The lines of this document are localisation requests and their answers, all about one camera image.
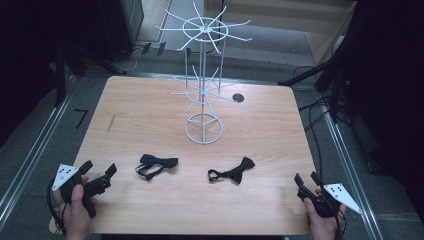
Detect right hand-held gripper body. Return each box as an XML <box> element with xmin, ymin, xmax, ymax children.
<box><xmin>295</xmin><ymin>182</ymin><xmax>363</xmax><ymax>220</ymax></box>

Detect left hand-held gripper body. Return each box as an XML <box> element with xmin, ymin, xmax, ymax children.
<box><xmin>51</xmin><ymin>163</ymin><xmax>113</xmax><ymax>219</ymax></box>

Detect black bow tie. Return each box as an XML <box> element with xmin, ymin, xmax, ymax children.
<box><xmin>207</xmin><ymin>156</ymin><xmax>257</xmax><ymax>185</ymax></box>
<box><xmin>134</xmin><ymin>153</ymin><xmax>179</xmax><ymax>182</ymax></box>

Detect white wire rack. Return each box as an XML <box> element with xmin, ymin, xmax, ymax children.
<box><xmin>155</xmin><ymin>0</ymin><xmax>254</xmax><ymax>146</ymax></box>

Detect person's right hand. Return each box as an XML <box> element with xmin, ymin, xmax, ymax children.
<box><xmin>303</xmin><ymin>188</ymin><xmax>348</xmax><ymax>240</ymax></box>

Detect person's left hand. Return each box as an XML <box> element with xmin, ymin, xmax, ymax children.
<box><xmin>52</xmin><ymin>175</ymin><xmax>100</xmax><ymax>240</ymax></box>

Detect black floor tape mark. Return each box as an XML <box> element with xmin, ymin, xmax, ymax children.
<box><xmin>73</xmin><ymin>108</ymin><xmax>90</xmax><ymax>130</ymax></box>

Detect black stand leg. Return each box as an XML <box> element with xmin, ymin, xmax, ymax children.
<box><xmin>277</xmin><ymin>56</ymin><xmax>336</xmax><ymax>88</ymax></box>

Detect black stand legs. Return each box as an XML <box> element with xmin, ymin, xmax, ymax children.
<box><xmin>54</xmin><ymin>39</ymin><xmax>128</xmax><ymax>108</ymax></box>

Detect black cabinet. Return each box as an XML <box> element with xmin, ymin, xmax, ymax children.
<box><xmin>98</xmin><ymin>0</ymin><xmax>145</xmax><ymax>63</ymax></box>

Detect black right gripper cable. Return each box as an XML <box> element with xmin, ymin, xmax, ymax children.
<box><xmin>333</xmin><ymin>203</ymin><xmax>348</xmax><ymax>240</ymax></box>

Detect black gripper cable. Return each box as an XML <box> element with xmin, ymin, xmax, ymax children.
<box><xmin>333</xmin><ymin>203</ymin><xmax>348</xmax><ymax>240</ymax></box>
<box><xmin>45</xmin><ymin>179</ymin><xmax>68</xmax><ymax>236</ymax></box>

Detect metal floor rail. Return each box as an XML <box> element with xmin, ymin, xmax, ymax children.
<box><xmin>0</xmin><ymin>74</ymin><xmax>78</xmax><ymax>223</ymax></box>
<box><xmin>321</xmin><ymin>108</ymin><xmax>384</xmax><ymax>240</ymax></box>

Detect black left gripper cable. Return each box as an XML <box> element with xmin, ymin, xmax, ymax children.
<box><xmin>45</xmin><ymin>179</ymin><xmax>68</xmax><ymax>236</ymax></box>

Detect black floor cables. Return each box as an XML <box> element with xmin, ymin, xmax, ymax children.
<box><xmin>292</xmin><ymin>64</ymin><xmax>351</xmax><ymax>183</ymax></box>

